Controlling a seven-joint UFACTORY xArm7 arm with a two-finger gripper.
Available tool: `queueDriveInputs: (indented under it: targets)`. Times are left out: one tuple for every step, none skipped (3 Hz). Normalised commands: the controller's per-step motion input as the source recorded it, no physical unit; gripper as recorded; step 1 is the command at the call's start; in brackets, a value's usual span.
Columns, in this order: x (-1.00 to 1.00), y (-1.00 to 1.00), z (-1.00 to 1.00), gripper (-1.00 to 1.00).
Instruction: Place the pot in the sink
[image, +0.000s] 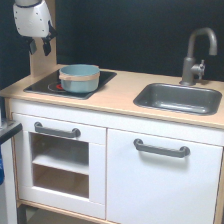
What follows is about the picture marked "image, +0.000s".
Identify white oven door with window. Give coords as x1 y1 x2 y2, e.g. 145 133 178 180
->
14 114 106 219

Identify grey metal faucet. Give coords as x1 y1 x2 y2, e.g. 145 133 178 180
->
179 27 219 87

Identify grey cabinet door handle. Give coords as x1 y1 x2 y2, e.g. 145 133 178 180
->
133 139 190 158

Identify dark object at left edge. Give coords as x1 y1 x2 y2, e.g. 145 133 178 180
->
0 119 22 224

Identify dark grey sink basin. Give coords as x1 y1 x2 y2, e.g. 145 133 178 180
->
133 83 222 115

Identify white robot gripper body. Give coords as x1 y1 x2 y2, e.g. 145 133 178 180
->
13 0 57 40

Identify grey oven door handle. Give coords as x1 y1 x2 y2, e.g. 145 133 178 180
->
34 122 81 138

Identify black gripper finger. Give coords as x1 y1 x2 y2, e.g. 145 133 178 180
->
42 38 51 56
27 37 37 55

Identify light blue pot wooden handles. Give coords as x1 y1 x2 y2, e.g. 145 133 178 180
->
59 64 100 93

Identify black induction cooktop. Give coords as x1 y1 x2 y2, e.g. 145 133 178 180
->
24 71 116 100

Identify white play kitchen cabinet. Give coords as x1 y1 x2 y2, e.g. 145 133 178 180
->
0 71 224 224

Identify wooden upright post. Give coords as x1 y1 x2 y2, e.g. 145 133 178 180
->
30 0 57 77

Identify white cabinet door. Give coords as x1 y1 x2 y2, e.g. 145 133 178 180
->
106 130 222 224

